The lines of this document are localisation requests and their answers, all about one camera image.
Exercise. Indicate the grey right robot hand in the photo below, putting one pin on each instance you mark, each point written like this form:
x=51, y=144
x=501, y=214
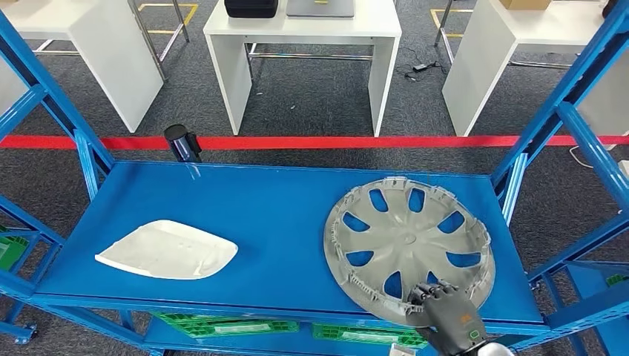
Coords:
x=452, y=319

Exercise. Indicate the silver wheel hubcap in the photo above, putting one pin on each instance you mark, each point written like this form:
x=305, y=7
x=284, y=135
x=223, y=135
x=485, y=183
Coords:
x=408, y=241

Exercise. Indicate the blue metal shelf rack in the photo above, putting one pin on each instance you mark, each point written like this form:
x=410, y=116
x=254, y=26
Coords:
x=29, y=219
x=589, y=290
x=270, y=231

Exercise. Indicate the white plastic panel part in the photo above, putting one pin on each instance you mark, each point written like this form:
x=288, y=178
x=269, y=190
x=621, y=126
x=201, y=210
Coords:
x=167, y=250

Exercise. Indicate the green plastic crate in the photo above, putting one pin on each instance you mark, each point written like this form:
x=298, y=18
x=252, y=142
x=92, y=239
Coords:
x=368, y=336
x=12, y=250
x=618, y=280
x=221, y=327

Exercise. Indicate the red barrier belt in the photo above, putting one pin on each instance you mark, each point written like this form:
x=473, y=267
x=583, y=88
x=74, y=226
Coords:
x=319, y=142

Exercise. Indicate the white table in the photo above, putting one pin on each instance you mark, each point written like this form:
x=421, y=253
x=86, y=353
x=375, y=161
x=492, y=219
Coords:
x=302, y=24
x=609, y=103
x=484, y=69
x=118, y=64
x=7, y=88

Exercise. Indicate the black power adapter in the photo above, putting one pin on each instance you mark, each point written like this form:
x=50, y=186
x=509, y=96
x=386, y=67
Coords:
x=420, y=67

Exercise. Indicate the cardboard box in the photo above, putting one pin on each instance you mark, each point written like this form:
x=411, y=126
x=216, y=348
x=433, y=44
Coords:
x=525, y=4

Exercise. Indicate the grey laptop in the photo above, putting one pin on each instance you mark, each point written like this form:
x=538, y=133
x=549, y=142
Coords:
x=319, y=7

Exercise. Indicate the black bag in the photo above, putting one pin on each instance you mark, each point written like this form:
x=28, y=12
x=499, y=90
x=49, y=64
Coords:
x=609, y=6

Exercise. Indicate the black box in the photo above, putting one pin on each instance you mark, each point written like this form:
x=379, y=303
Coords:
x=250, y=7

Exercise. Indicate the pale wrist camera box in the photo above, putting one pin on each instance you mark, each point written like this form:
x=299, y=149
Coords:
x=403, y=351

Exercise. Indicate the black stanchion post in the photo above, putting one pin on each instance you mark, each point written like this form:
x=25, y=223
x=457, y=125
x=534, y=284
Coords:
x=182, y=145

